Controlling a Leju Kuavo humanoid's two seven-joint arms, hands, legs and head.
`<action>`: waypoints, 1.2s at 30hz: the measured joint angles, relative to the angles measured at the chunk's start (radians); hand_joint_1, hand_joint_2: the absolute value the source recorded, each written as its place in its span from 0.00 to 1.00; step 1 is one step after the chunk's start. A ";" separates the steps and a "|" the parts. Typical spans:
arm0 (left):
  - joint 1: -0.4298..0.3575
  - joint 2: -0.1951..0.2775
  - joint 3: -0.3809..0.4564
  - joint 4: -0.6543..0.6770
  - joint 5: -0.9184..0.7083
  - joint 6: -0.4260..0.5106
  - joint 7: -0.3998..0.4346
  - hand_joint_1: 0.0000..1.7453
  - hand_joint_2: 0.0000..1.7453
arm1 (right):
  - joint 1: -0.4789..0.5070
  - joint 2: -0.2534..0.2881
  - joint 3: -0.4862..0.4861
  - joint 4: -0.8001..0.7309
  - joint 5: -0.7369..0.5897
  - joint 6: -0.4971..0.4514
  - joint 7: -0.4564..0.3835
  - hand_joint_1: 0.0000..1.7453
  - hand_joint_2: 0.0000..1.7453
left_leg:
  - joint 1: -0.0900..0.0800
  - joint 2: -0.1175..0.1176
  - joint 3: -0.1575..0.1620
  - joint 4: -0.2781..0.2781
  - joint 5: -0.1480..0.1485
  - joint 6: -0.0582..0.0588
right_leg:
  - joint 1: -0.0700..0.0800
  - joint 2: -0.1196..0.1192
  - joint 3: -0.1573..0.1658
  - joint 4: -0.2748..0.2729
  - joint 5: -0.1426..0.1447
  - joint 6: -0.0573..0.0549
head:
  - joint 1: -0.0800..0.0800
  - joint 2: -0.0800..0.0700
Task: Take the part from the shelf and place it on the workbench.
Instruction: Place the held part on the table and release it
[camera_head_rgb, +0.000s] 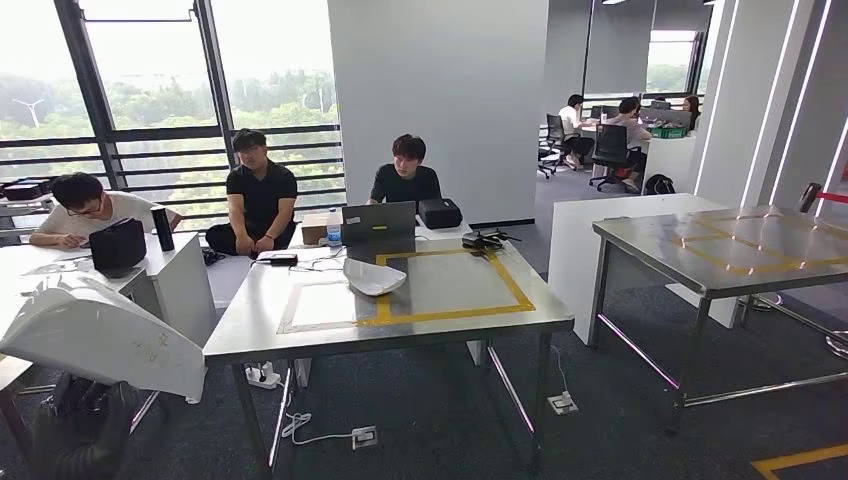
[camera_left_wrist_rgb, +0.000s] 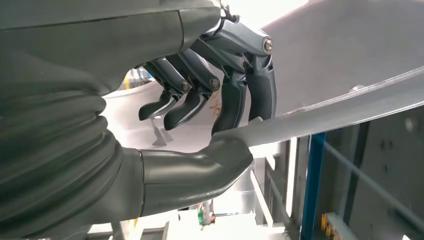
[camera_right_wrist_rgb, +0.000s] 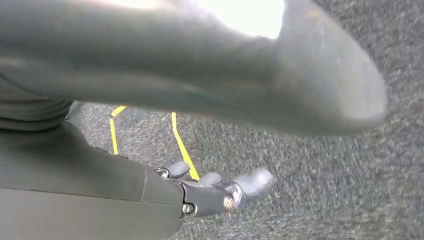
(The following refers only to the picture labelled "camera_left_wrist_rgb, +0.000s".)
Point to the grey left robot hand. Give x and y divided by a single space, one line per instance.
99 39

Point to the blue metal post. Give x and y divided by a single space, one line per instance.
311 185

